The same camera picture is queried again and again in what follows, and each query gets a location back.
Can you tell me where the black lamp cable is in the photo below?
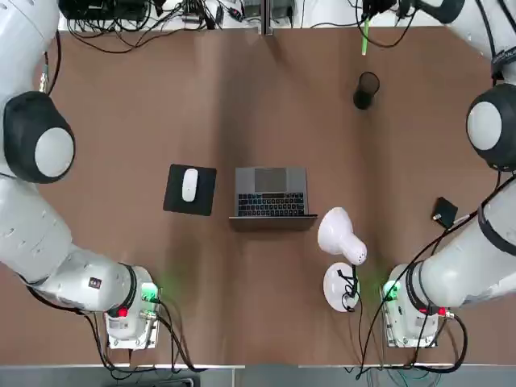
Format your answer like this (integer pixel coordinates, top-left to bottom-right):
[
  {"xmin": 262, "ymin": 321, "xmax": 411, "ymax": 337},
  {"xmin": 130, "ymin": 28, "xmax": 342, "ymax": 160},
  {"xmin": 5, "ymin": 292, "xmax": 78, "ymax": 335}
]
[{"xmin": 340, "ymin": 264, "xmax": 364, "ymax": 380}]

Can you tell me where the black computer box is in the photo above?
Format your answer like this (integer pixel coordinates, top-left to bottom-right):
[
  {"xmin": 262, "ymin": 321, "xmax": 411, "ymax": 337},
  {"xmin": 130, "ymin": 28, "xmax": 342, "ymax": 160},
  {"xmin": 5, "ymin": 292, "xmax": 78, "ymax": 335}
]
[{"xmin": 59, "ymin": 0, "xmax": 153, "ymax": 20}]

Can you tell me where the green pen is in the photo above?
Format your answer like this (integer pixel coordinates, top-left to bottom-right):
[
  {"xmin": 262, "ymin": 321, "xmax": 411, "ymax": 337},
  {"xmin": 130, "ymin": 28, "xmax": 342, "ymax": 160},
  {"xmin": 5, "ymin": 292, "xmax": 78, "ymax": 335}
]
[{"xmin": 360, "ymin": 15, "xmax": 372, "ymax": 56}]

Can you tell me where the black mouse pad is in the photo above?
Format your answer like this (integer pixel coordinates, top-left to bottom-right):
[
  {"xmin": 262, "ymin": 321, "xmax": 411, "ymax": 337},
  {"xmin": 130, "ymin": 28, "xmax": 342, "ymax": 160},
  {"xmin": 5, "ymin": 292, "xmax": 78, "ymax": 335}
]
[{"xmin": 162, "ymin": 163, "xmax": 218, "ymax": 217}]

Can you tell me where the white computer mouse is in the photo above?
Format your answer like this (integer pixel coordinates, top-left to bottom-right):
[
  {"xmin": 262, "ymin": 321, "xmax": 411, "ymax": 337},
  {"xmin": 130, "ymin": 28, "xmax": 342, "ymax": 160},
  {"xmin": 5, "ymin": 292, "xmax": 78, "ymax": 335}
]
[{"xmin": 181, "ymin": 169, "xmax": 199, "ymax": 202}]

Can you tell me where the black mesh pen holder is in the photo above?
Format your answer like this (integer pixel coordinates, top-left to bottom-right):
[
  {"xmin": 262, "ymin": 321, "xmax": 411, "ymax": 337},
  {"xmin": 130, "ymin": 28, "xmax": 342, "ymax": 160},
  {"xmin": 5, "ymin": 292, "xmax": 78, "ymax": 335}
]
[{"xmin": 353, "ymin": 71, "xmax": 381, "ymax": 110}]

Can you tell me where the white desk lamp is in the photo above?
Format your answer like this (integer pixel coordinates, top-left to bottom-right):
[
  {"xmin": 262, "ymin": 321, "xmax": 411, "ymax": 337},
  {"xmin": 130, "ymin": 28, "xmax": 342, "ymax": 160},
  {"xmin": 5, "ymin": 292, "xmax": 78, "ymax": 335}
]
[{"xmin": 317, "ymin": 206, "xmax": 368, "ymax": 314}]

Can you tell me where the grey open laptop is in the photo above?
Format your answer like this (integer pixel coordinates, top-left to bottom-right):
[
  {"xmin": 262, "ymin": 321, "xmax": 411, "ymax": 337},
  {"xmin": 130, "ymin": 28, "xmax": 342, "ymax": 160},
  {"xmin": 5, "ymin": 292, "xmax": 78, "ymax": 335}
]
[{"xmin": 228, "ymin": 166, "xmax": 319, "ymax": 233}]

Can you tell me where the aluminium frame post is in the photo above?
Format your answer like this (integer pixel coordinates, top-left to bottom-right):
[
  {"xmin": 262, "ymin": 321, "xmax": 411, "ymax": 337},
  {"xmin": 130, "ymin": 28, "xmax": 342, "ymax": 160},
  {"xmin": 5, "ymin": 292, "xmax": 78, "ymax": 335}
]
[{"xmin": 260, "ymin": 0, "xmax": 273, "ymax": 37}]

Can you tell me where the small black square box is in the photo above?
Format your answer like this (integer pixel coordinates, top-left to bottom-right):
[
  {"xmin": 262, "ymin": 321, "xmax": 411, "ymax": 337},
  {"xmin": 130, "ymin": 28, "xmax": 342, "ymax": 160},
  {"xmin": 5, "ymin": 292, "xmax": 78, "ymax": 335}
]
[{"xmin": 432, "ymin": 196, "xmax": 460, "ymax": 229}]

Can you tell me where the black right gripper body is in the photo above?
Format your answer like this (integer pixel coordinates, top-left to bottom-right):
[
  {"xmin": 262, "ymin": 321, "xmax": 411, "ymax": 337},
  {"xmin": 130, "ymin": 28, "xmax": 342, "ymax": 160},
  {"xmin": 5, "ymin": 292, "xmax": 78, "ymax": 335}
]
[{"xmin": 361, "ymin": 0, "xmax": 395, "ymax": 18}]

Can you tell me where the black cable hub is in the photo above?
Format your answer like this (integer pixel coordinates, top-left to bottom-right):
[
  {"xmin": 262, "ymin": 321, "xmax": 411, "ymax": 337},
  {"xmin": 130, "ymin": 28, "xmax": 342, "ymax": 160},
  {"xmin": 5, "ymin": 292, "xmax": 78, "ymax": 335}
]
[{"xmin": 183, "ymin": 0, "xmax": 225, "ymax": 28}]

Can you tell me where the black cable with silver connector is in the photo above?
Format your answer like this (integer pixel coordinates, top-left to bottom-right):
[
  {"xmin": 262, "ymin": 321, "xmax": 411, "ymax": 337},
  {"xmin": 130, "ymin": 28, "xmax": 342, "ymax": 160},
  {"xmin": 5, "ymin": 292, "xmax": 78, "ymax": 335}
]
[{"xmin": 38, "ymin": 30, "xmax": 62, "ymax": 96}]

